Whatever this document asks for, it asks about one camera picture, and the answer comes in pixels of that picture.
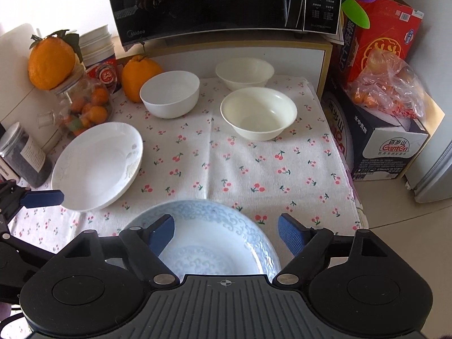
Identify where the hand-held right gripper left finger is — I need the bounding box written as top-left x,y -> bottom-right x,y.
59,214 -> 179,288

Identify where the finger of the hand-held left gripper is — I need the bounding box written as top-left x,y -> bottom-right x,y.
0,180 -> 65,220

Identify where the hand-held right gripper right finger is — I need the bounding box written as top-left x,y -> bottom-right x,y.
273,213 -> 392,286

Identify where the blue patterned plate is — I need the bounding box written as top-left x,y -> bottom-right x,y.
123,199 -> 282,283

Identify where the white plate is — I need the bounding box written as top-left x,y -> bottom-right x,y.
51,122 -> 144,212

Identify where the cream white bowl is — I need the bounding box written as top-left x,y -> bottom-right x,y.
215,57 -> 275,91
220,88 -> 298,142

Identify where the tall white bowl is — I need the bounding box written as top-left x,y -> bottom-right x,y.
139,71 -> 201,119

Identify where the dark jar with grey lid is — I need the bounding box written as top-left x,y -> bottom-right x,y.
0,122 -> 53,188

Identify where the pink floral cloth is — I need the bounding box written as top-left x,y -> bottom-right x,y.
344,168 -> 370,235

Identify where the small clear glass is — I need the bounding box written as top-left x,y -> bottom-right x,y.
37,110 -> 60,132

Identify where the cherry print tablecloth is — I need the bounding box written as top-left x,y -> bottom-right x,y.
7,76 -> 364,255

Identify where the glass jar of kumquats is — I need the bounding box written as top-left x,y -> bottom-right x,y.
53,66 -> 114,138

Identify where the dark water carton box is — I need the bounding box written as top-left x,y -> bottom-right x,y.
321,85 -> 431,181

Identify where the orange with green leaves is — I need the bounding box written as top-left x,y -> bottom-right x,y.
27,30 -> 83,90

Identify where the red label paper cup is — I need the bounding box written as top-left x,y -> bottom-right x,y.
86,52 -> 119,96

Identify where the large orange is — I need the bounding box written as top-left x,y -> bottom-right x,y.
121,54 -> 164,104

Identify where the white refrigerator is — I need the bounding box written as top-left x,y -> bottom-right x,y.
405,111 -> 452,204

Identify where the stack of white paper cups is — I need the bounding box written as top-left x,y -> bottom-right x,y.
78,24 -> 116,68

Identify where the plastic bag of oranges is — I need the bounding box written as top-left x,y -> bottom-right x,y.
347,49 -> 426,119

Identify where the red cardboard box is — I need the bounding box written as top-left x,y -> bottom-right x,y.
338,0 -> 423,89

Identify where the black microwave oven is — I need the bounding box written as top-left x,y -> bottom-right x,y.
103,0 -> 347,46

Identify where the purple plush toy green leaf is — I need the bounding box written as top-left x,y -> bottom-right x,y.
341,0 -> 380,29

